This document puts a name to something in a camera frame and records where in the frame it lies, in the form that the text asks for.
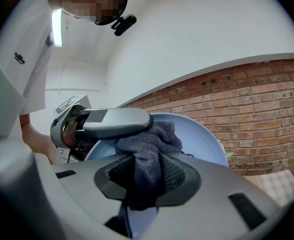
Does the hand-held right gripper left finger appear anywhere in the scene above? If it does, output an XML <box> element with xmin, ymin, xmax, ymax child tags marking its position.
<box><xmin>50</xmin><ymin>153</ymin><xmax>135</xmax><ymax>240</ymax></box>

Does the beige checked tablecloth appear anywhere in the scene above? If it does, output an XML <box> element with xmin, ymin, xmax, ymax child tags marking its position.
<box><xmin>244</xmin><ymin>170</ymin><xmax>294</xmax><ymax>207</ymax></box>

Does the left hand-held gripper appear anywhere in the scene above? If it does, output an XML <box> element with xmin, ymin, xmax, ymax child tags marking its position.
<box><xmin>49</xmin><ymin>95</ymin><xmax>154</xmax><ymax>165</ymax></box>

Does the white flower bouquet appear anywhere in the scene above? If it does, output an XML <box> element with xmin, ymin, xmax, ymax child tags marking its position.
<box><xmin>218</xmin><ymin>138</ymin><xmax>234</xmax><ymax>160</ymax></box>

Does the big light blue plate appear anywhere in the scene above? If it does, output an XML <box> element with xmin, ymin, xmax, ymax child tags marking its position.
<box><xmin>83</xmin><ymin>112</ymin><xmax>229</xmax><ymax>240</ymax></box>

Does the person's white shirt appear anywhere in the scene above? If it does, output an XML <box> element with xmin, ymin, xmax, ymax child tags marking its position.
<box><xmin>0</xmin><ymin>0</ymin><xmax>65</xmax><ymax>140</ymax></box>

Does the black head camera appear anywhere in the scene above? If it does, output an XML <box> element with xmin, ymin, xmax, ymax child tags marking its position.
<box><xmin>110</xmin><ymin>14</ymin><xmax>137</xmax><ymax>37</ymax></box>

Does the dark blue cloth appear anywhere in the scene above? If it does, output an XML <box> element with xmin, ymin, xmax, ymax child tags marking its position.
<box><xmin>115</xmin><ymin>119</ymin><xmax>184</xmax><ymax>211</ymax></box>

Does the person's left forearm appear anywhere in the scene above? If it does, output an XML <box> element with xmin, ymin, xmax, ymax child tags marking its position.
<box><xmin>19</xmin><ymin>113</ymin><xmax>57</xmax><ymax>165</ymax></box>

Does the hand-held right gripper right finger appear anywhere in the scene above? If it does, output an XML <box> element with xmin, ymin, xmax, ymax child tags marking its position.
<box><xmin>141</xmin><ymin>151</ymin><xmax>287</xmax><ymax>240</ymax></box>

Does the long ceiling light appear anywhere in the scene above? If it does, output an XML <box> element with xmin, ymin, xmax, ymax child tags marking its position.
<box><xmin>51</xmin><ymin>8</ymin><xmax>63</xmax><ymax>48</ymax></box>

